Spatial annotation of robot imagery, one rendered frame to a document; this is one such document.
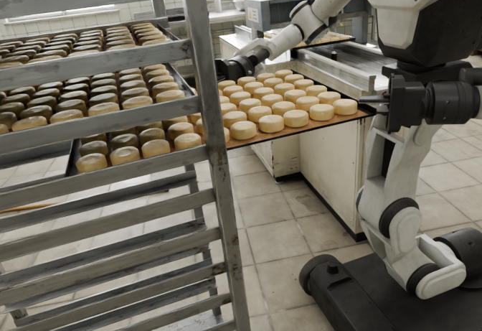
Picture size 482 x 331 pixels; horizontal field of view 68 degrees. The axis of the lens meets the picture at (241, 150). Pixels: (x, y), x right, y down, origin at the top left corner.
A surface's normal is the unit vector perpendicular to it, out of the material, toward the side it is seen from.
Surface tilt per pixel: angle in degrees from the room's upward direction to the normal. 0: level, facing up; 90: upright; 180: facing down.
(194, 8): 90
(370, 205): 75
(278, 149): 90
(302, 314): 0
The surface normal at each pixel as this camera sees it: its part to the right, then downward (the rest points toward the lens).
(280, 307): -0.11, -0.89
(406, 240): 0.33, 0.39
